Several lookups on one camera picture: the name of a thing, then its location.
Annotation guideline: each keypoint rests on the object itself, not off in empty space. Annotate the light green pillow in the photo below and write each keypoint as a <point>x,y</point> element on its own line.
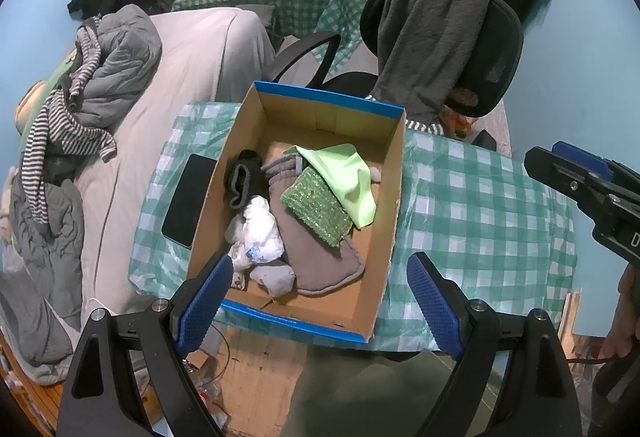
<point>30,102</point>

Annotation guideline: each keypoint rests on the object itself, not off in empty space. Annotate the pale grey sock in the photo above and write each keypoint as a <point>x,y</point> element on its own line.
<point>274,279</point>

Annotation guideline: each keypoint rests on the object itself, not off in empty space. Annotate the black office chair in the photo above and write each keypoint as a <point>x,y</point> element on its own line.
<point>495,57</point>

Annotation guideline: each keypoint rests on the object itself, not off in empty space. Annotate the grey quilted jacket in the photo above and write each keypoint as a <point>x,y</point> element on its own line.
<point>125,67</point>

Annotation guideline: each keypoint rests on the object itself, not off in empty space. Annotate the black sock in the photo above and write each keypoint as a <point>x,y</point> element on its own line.
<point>245,182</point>

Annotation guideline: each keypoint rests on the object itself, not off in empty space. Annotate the person's olive trouser leg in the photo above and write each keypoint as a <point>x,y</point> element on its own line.
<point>360,397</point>

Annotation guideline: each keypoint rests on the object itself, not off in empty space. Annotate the grey-brown fleece sock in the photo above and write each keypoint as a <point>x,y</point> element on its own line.
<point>320,267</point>

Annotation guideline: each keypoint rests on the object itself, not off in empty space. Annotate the grey striped shirt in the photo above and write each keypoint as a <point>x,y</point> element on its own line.
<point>60,132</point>

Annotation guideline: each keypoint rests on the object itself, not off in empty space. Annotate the person's right hand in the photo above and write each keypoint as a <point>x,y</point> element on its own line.
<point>627,287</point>

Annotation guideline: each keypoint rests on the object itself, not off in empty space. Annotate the green glitter scouring cloth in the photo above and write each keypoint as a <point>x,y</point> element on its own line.
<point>312,204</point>

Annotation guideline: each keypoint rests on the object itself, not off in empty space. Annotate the black phone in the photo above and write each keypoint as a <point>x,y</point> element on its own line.
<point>187,202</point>

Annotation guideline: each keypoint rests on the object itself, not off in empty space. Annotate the small white soft ball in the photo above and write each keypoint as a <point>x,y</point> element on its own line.
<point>376,173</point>

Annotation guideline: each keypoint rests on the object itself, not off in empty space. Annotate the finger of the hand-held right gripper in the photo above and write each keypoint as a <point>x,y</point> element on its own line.
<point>575,152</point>
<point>550,167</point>

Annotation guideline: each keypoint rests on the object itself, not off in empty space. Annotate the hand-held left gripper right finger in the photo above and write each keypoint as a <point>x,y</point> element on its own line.
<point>432,304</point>

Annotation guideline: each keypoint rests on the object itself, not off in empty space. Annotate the orange plastic bag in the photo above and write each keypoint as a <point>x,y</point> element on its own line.
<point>457,124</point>

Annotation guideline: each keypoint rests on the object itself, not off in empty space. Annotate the cardboard box with blue rim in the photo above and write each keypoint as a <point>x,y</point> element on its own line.
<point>370,262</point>

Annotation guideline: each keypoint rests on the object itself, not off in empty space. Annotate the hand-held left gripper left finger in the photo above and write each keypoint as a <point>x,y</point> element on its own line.
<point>207,302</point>

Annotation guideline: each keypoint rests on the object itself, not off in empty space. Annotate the wooden board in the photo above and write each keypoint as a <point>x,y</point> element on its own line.
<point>570,317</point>

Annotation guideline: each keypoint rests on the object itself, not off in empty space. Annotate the light green cloth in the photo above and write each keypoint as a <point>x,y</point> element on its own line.
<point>345,177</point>

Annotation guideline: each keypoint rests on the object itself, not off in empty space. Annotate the white plastic bag blue print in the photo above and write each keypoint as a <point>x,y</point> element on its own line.
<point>262,249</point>

